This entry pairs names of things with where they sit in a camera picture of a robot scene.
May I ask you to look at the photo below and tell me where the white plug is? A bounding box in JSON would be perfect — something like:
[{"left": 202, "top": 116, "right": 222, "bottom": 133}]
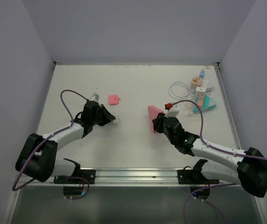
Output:
[{"left": 111, "top": 116, "right": 119, "bottom": 124}]

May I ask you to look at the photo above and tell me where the pink triangular socket adapter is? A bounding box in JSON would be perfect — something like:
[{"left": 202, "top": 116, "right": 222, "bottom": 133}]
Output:
[{"left": 148, "top": 105, "right": 165, "bottom": 133}]

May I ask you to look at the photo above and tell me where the pink plug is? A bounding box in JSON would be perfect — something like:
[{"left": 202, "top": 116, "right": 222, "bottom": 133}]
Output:
[{"left": 108, "top": 94, "right": 121, "bottom": 105}]

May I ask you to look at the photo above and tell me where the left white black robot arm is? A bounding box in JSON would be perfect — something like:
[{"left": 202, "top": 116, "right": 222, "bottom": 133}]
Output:
[{"left": 15, "top": 101, "right": 116, "bottom": 182}]

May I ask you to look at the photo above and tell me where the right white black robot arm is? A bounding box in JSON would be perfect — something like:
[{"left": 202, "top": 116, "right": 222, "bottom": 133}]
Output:
[{"left": 152, "top": 113, "right": 267, "bottom": 198}]

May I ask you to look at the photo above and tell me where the teal triangular socket adapter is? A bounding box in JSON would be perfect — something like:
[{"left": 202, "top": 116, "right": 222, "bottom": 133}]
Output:
[{"left": 192, "top": 95, "right": 216, "bottom": 114}]

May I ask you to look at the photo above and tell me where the blue small plug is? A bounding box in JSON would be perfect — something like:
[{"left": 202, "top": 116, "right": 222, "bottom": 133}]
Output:
[{"left": 199, "top": 69, "right": 205, "bottom": 79}]

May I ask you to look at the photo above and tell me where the white square charger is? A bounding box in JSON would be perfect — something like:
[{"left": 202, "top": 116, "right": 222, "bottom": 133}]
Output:
[{"left": 196, "top": 87, "right": 206, "bottom": 97}]

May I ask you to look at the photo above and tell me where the white triangular adapter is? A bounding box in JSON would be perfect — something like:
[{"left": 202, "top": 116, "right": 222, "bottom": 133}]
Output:
[{"left": 202, "top": 78, "right": 214, "bottom": 92}]

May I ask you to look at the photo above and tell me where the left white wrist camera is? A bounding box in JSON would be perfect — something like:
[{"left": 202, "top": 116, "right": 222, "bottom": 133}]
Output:
[{"left": 89, "top": 93, "right": 99, "bottom": 102}]

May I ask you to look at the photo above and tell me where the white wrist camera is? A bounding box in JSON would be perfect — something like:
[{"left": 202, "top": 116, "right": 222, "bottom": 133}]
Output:
[
  {"left": 89, "top": 93, "right": 99, "bottom": 102},
  {"left": 165, "top": 105, "right": 180, "bottom": 118}
]

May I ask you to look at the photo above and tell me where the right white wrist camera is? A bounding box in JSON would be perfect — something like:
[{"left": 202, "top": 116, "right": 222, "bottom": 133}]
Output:
[{"left": 165, "top": 105, "right": 180, "bottom": 118}]

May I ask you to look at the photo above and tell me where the orange thin cable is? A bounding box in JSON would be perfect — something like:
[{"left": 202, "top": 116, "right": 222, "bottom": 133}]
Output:
[{"left": 182, "top": 92, "right": 198, "bottom": 116}]

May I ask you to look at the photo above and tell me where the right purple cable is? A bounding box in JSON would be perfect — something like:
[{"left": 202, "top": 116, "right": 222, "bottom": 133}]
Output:
[{"left": 165, "top": 99, "right": 267, "bottom": 224}]

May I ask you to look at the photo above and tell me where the purple cable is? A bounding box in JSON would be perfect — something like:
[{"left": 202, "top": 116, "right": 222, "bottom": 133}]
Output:
[
  {"left": 12, "top": 90, "right": 90, "bottom": 191},
  {"left": 165, "top": 99, "right": 267, "bottom": 224}
]

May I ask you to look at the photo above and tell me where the blue thin cable loop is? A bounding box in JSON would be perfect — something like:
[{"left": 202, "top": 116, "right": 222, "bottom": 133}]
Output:
[{"left": 168, "top": 81, "right": 191, "bottom": 100}]

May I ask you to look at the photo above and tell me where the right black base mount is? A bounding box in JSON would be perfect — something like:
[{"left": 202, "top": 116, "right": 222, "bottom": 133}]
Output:
[{"left": 177, "top": 168, "right": 220, "bottom": 185}]

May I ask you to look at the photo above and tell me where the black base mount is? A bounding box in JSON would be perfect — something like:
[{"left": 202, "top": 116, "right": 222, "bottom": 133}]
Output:
[
  {"left": 177, "top": 168, "right": 220, "bottom": 185},
  {"left": 54, "top": 169, "right": 96, "bottom": 184}
]

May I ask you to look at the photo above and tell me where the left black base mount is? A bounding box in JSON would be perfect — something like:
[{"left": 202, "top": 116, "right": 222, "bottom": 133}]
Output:
[{"left": 54, "top": 169, "right": 96, "bottom": 184}]

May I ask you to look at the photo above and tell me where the aluminium front rail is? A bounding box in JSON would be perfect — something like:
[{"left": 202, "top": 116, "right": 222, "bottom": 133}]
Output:
[{"left": 13, "top": 163, "right": 241, "bottom": 190}]

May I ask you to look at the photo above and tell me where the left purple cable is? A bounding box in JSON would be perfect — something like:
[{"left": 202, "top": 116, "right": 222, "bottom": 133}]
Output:
[{"left": 12, "top": 90, "right": 90, "bottom": 191}]

